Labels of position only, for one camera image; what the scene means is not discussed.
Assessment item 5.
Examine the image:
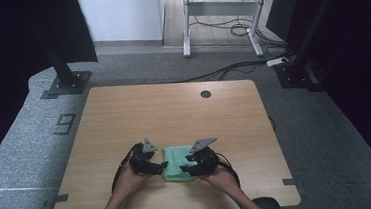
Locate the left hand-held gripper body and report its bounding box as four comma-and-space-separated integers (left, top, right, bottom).
127, 137, 162, 177

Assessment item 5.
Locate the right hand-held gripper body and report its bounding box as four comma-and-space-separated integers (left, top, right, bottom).
187, 136, 221, 178

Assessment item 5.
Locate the green cloth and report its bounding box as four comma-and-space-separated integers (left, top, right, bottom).
161, 144, 201, 183

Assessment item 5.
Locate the person's right hand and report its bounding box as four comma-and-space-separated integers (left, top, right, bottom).
199, 164, 243, 199

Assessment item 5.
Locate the person's left hand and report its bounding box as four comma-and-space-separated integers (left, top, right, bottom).
110, 165, 153, 204

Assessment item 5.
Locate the grey tape strip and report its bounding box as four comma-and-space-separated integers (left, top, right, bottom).
282, 176, 305, 190
43, 193, 70, 209

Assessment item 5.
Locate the black metal stand with base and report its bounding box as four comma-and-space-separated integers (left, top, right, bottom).
42, 35, 94, 98
270, 0, 356, 91

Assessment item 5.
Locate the white power strip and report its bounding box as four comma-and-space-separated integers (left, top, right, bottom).
265, 55, 291, 68

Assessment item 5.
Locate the white metal-framed desk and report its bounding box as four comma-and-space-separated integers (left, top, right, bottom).
178, 0, 308, 63

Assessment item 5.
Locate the black curtain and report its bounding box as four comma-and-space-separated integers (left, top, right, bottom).
0, 0, 107, 174
282, 0, 371, 200

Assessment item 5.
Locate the dark box under desk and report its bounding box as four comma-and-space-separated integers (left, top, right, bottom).
264, 0, 304, 44

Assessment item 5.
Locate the left hand-held gripper black cable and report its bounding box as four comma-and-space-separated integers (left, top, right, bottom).
107, 142, 145, 195

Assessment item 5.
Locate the hand-held gripper black cable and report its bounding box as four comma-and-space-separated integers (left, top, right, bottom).
214, 150, 242, 190
107, 142, 145, 195

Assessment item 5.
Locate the right hand-held gripper black cable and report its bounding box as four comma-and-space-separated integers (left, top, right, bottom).
214, 150, 242, 190

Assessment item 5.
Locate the long black floor cable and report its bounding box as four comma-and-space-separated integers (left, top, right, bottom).
173, 50, 294, 85

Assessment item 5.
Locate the coiled black floor cable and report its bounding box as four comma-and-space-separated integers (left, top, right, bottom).
228, 17, 287, 54

